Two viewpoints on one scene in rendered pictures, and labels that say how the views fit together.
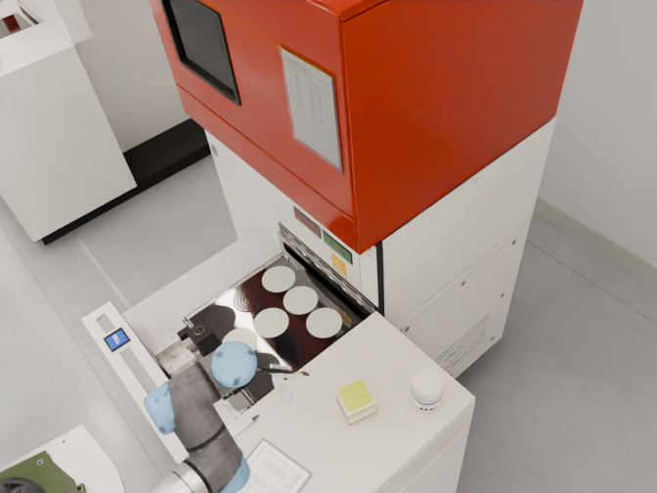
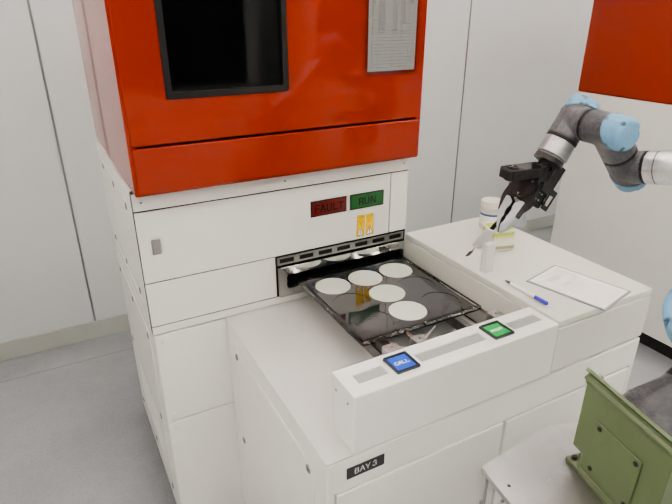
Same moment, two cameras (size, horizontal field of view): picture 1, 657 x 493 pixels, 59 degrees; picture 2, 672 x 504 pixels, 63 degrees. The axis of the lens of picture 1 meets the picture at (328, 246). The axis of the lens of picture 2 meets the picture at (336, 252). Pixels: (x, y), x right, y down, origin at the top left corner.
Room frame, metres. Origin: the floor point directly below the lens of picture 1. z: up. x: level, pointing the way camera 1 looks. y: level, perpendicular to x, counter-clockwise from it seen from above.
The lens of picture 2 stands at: (0.96, 1.54, 1.63)
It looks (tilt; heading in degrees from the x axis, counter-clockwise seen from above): 24 degrees down; 276
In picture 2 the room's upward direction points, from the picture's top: straight up
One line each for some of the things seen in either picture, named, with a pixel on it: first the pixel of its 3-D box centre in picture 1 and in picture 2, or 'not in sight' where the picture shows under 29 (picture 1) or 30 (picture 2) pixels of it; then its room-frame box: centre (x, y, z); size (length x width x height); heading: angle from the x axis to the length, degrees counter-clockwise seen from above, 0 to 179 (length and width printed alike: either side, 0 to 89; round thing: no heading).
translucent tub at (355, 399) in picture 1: (356, 402); (497, 236); (0.63, -0.02, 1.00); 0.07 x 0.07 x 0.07; 19
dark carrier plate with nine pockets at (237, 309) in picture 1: (271, 321); (385, 294); (0.96, 0.19, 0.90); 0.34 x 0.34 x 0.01; 34
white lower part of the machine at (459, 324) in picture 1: (374, 280); (257, 355); (1.44, -0.17, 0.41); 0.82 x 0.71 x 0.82; 34
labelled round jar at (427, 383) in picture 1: (426, 391); (490, 213); (0.63, -0.18, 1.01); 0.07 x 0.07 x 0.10
